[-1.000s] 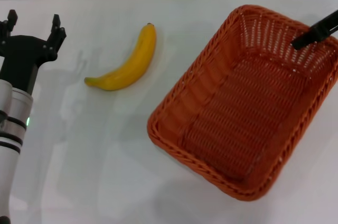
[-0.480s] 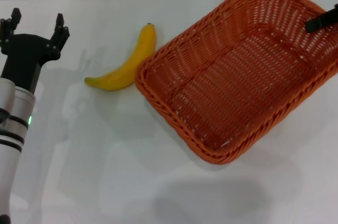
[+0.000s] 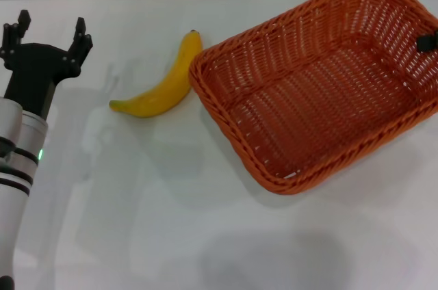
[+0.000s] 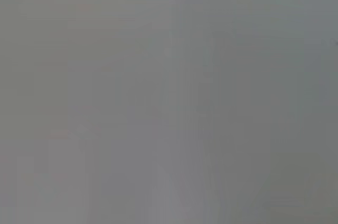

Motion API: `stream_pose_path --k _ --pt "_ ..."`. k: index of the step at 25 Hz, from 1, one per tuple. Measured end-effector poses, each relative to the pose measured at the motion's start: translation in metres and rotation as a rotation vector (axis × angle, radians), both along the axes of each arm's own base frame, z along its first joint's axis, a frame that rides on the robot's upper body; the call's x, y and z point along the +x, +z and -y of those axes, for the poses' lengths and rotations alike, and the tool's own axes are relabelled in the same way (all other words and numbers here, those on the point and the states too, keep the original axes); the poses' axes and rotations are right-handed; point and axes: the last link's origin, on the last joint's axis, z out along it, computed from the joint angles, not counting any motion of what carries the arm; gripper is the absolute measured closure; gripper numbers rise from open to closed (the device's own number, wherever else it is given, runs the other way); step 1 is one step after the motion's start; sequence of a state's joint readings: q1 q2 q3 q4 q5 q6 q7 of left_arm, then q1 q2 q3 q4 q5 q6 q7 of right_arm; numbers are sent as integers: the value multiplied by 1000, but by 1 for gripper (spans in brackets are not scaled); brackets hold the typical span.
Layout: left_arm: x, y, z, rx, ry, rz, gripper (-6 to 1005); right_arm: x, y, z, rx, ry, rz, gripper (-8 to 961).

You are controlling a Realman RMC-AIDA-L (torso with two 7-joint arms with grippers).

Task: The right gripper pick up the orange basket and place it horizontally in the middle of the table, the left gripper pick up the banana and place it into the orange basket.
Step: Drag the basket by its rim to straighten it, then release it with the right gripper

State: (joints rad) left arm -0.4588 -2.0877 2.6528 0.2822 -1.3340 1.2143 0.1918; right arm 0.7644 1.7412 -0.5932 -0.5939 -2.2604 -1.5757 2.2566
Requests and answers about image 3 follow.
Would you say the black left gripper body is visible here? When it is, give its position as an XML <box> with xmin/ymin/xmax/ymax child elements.
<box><xmin>0</xmin><ymin>42</ymin><xmax>81</xmax><ymax>121</ymax></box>

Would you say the yellow banana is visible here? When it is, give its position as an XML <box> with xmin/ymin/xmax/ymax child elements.
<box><xmin>109</xmin><ymin>29</ymin><xmax>204</xmax><ymax>119</ymax></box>

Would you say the orange woven basket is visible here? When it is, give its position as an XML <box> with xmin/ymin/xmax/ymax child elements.
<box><xmin>188</xmin><ymin>0</ymin><xmax>438</xmax><ymax>196</ymax></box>

